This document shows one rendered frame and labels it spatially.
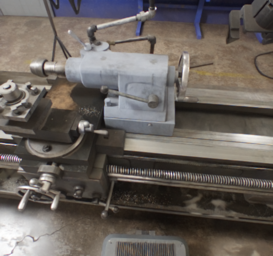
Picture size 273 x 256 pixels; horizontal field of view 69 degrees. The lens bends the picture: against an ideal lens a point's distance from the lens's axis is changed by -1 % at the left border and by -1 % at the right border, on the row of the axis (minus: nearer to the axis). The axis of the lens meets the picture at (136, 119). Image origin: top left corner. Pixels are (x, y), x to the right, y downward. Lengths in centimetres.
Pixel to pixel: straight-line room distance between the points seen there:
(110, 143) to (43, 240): 107
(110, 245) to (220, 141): 89
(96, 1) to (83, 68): 329
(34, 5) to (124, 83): 384
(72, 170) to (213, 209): 87
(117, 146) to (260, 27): 68
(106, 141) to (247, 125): 85
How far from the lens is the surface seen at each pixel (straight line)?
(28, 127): 85
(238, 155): 105
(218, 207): 139
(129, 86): 87
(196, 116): 128
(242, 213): 144
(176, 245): 143
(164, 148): 97
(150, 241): 141
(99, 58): 91
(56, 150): 89
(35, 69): 104
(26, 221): 190
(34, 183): 88
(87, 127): 83
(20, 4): 472
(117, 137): 95
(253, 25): 54
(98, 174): 96
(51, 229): 180
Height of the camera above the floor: 166
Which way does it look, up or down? 51 degrees down
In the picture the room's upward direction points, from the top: straight up
